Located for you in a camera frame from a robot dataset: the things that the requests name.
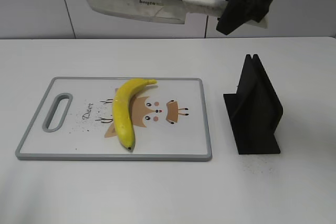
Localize white grey-rimmed cutting board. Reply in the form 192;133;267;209
15;77;212;162

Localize white-handled kitchen knife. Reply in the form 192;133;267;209
81;0;269;29

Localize yellow plastic banana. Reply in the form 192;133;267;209
112;78;157;151

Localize black knife stand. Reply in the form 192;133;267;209
223;54;283;155

